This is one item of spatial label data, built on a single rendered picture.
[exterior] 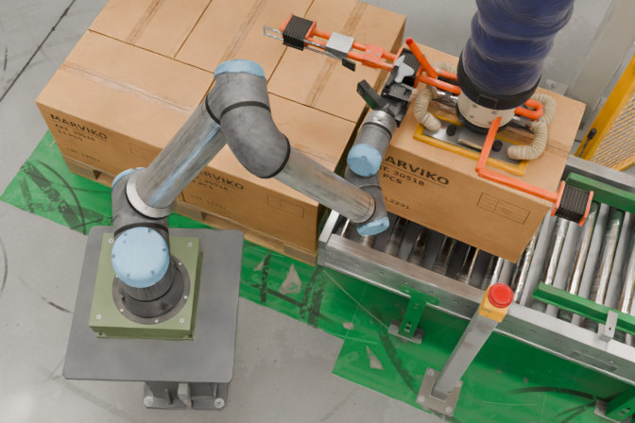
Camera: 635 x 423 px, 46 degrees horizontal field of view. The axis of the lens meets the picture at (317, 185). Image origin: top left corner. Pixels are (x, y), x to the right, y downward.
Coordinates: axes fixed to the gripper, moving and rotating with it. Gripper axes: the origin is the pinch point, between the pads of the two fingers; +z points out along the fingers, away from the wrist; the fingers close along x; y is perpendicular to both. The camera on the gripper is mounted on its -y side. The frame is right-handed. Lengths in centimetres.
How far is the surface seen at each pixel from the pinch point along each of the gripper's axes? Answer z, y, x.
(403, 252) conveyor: -22, 18, -72
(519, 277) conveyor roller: -18, 59, -66
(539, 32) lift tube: -10, 34, 40
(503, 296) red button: -50, 50, -17
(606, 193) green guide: 22, 78, -59
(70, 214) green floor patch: -39, -125, -121
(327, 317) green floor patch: -39, -3, -121
